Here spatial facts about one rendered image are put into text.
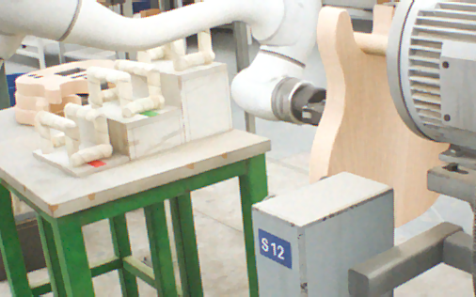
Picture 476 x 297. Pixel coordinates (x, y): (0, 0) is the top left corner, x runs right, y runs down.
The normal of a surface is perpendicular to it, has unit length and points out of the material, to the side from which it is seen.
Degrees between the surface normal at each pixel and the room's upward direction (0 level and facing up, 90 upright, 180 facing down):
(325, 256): 90
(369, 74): 92
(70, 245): 90
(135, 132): 90
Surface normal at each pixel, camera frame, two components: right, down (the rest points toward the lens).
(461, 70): -0.81, 0.25
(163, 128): 0.61, 0.18
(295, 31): 0.38, 0.19
